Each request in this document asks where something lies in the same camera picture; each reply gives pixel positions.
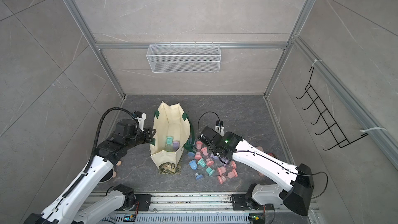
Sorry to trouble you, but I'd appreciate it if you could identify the teal hourglass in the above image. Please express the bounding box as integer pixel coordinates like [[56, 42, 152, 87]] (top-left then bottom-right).
[[164, 136, 174, 152], [205, 167, 215, 176]]

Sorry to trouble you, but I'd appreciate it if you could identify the cream canvas tote bag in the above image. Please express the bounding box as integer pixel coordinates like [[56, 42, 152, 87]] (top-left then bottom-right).
[[150, 102, 195, 174]]

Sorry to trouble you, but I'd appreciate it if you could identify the purple hourglass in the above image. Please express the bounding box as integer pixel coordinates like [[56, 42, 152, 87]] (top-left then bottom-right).
[[172, 141, 180, 152]]

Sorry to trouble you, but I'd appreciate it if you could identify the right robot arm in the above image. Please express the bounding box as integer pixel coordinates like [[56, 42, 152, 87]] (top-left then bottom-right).
[[198, 119, 325, 216]]

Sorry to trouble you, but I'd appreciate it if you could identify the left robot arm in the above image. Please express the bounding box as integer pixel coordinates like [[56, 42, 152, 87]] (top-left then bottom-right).
[[24, 107, 156, 224]]

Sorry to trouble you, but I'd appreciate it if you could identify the blue hourglass left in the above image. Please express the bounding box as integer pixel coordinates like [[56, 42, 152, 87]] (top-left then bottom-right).
[[189, 160, 198, 170]]

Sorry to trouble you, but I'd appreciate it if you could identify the teal hourglass front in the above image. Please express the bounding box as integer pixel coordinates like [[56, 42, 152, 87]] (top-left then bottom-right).
[[205, 167, 215, 176]]

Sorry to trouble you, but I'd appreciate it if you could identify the blue hourglass lying front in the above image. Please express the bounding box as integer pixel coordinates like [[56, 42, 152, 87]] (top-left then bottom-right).
[[194, 173, 204, 180]]

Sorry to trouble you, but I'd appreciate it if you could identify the pink hourglass front right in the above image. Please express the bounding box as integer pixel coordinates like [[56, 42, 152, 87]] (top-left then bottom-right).
[[227, 169, 238, 179]]

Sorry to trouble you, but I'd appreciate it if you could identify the pink toy at left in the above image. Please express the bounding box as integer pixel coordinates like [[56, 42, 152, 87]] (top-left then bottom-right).
[[100, 161, 122, 183]]

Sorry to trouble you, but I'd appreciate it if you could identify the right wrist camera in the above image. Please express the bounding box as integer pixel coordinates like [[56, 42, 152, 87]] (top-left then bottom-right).
[[215, 120, 224, 136]]

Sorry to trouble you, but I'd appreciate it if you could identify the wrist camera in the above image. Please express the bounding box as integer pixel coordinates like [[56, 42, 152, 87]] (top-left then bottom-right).
[[134, 111, 146, 131], [215, 120, 224, 136]]

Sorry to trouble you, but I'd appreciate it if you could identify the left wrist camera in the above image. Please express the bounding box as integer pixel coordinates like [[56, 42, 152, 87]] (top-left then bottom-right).
[[134, 111, 146, 131]]

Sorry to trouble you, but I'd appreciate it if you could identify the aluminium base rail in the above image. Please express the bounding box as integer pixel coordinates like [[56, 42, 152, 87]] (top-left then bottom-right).
[[99, 192, 325, 224]]

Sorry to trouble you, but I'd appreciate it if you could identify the white wire mesh basket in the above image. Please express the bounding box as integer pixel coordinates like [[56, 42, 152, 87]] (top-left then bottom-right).
[[146, 44, 222, 73]]

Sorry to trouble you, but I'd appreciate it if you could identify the black wire hook rack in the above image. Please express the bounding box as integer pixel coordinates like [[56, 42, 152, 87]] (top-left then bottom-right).
[[296, 67, 369, 151]]

